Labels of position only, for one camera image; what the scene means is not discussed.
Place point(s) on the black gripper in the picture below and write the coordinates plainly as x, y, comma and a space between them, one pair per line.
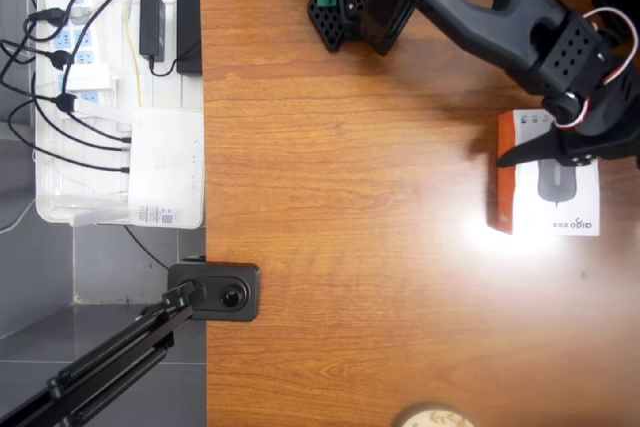
575, 147

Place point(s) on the white orange mouse box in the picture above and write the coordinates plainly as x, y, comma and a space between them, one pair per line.
550, 207

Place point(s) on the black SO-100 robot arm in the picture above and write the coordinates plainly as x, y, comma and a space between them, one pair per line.
500, 32

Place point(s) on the round wooden coaster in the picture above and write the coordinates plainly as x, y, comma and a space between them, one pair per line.
435, 418

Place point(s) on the black stand clamp base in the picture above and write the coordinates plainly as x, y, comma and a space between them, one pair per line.
240, 297

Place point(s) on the wide black power adapter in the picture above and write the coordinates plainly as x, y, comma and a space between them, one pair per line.
189, 32

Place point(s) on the white router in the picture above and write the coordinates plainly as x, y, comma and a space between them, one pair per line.
165, 172

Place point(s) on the slim black power adapter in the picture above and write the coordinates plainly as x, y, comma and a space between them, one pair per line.
152, 27

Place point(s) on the white charger plug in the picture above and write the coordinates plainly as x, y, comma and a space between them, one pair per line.
89, 78

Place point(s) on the white power strip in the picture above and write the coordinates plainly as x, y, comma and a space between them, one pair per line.
82, 39

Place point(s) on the black power plug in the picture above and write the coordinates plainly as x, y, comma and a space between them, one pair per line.
65, 103
50, 14
62, 59

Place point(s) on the white plastic tray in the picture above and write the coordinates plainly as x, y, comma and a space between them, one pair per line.
50, 197

